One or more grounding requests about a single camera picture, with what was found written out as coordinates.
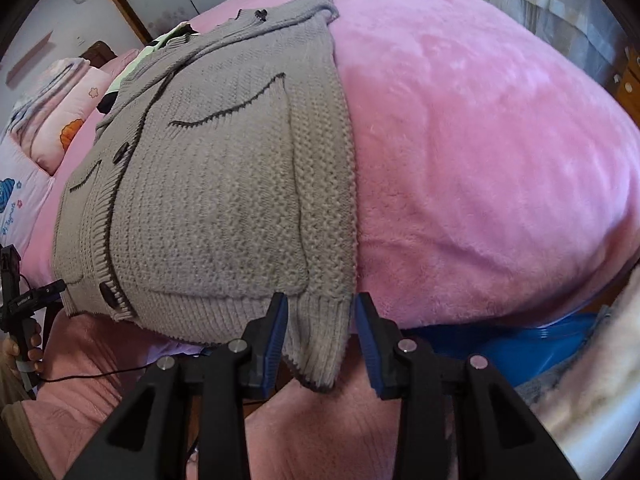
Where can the lilac bed sheet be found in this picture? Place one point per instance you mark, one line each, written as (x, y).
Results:
(170, 344)

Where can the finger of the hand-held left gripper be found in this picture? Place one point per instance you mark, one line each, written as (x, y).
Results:
(50, 291)

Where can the pink wall shelf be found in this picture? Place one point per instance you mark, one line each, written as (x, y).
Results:
(30, 57)

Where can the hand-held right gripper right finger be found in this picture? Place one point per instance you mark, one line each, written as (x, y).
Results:
(367, 342)

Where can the person's left hand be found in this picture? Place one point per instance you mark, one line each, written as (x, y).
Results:
(34, 356)

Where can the blue plastic cover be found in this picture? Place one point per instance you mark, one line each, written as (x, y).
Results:
(500, 342)

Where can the pink flower print pillow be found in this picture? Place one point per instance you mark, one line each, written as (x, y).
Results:
(65, 122)

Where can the white fluffy cloth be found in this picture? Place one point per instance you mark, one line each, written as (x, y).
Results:
(590, 400)

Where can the dark wooden headboard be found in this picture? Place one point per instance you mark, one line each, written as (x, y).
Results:
(99, 52)

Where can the green white black garment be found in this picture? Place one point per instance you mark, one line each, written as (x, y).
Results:
(161, 42)

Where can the person's pink trousers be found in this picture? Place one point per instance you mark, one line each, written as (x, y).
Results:
(310, 435)

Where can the pink ruffled pillow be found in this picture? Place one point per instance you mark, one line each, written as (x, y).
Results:
(122, 60)

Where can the grey knitted cardigan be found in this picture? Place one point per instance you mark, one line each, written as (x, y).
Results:
(215, 185)

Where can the lace covered furniture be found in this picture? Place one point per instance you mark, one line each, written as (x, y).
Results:
(525, 0)

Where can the white pillow with blue print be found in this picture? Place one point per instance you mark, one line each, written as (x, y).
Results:
(20, 187)

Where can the wooden chest of drawers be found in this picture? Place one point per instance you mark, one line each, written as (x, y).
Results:
(629, 80)

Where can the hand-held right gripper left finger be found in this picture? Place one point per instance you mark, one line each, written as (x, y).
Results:
(272, 342)

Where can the pink plush bed blanket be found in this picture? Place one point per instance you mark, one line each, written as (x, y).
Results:
(475, 135)

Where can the folded floral quilt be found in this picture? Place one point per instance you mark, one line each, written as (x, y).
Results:
(45, 91)

